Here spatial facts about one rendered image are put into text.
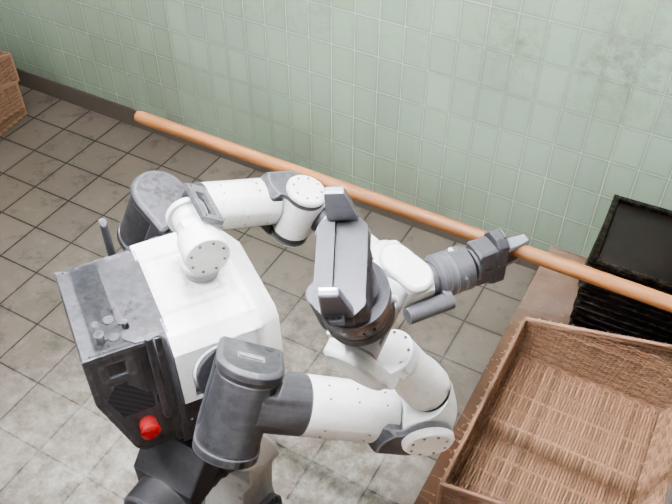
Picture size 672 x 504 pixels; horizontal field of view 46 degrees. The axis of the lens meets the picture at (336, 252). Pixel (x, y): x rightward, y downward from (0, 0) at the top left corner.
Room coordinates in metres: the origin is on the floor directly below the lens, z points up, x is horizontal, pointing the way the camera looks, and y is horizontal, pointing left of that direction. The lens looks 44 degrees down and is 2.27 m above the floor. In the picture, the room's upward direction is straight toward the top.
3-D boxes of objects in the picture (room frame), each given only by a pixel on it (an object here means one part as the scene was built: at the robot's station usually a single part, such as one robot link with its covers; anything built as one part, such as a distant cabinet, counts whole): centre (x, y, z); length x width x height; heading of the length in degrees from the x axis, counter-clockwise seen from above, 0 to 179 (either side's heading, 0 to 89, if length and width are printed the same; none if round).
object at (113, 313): (0.84, 0.26, 1.26); 0.34 x 0.30 x 0.36; 25
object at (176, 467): (0.79, 0.26, 0.99); 0.28 x 0.13 x 0.18; 150
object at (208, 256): (0.86, 0.20, 1.46); 0.10 x 0.07 x 0.09; 25
